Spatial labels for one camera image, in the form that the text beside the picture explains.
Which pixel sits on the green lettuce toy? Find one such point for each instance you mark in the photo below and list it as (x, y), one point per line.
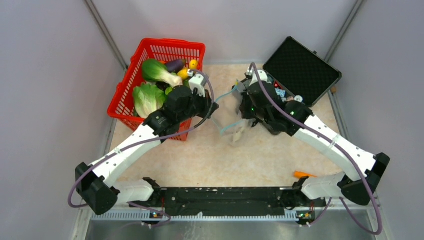
(148, 98)

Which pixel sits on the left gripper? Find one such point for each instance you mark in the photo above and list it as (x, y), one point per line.
(205, 101)

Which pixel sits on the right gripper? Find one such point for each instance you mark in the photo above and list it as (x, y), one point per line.
(244, 112)

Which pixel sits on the orange toy carrot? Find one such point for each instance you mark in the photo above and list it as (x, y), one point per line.
(300, 174)

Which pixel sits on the black poker chip case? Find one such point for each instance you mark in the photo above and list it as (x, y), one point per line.
(300, 72)

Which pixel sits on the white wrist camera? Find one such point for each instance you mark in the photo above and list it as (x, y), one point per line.
(252, 78)
(197, 82)

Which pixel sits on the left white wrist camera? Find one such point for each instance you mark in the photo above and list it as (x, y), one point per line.
(197, 82)

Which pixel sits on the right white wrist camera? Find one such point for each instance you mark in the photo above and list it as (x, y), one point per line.
(252, 78)

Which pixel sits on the purple eggplant toy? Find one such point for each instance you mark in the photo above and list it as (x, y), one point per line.
(176, 65)

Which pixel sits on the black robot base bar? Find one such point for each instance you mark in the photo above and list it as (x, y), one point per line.
(229, 201)

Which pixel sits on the clear zip top bag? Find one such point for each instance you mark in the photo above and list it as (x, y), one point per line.
(231, 125)

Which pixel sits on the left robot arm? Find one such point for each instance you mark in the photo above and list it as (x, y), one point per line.
(96, 183)

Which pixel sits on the yellow lemon toy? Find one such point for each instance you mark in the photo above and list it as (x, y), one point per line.
(183, 73)

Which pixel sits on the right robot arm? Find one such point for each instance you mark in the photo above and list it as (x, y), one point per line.
(361, 170)

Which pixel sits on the green bok choy toy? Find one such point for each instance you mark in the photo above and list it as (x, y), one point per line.
(154, 71)

